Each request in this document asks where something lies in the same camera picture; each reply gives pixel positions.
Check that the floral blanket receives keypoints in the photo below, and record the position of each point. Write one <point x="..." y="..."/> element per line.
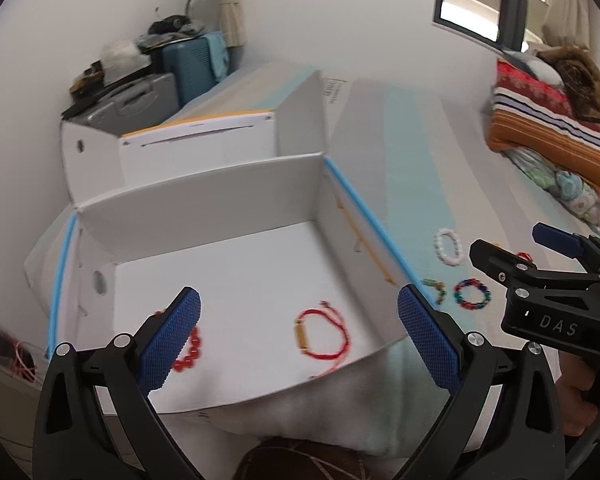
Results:
<point x="565" y="185"/>

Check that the beige curtain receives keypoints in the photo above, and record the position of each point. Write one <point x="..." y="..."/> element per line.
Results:
<point x="230" y="0"/>

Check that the window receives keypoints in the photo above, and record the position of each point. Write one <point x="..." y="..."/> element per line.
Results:
<point x="480" y="5"/>

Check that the white plastic bag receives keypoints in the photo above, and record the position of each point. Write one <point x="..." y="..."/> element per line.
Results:
<point x="122" y="60"/>

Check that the person's right hand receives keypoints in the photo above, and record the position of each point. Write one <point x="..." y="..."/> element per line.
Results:
<point x="575" y="400"/>

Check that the light blue cloth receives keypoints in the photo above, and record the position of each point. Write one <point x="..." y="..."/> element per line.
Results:
<point x="219" y="55"/>

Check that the grey suitcase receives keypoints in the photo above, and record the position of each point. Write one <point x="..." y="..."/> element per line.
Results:
<point x="130" y="100"/>

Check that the brown fur coat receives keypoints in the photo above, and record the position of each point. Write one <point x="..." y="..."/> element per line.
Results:
<point x="585" y="75"/>

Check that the striped folded blankets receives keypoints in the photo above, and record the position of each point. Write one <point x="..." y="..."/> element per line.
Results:
<point x="545" y="125"/>

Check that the dark small items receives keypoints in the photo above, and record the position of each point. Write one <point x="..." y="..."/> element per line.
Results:
<point x="87" y="80"/>

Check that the black clothes pile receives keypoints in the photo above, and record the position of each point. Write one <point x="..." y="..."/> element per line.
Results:
<point x="172" y="27"/>

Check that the blue suitcase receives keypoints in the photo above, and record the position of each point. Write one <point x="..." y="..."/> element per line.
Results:
<point x="187" y="70"/>

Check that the white pillow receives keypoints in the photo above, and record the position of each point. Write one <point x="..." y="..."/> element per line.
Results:
<point x="535" y="65"/>

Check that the white cardboard box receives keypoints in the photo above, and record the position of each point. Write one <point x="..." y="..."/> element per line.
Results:
<point x="240" y="280"/>

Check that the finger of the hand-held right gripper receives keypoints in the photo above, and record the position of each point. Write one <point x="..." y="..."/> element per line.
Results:
<point x="555" y="237"/>
<point x="500" y="260"/>

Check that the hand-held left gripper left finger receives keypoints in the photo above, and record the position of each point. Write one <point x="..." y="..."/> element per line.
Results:
<point x="172" y="340"/>

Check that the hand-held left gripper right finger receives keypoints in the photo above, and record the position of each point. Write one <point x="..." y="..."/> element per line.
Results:
<point x="427" y="340"/>

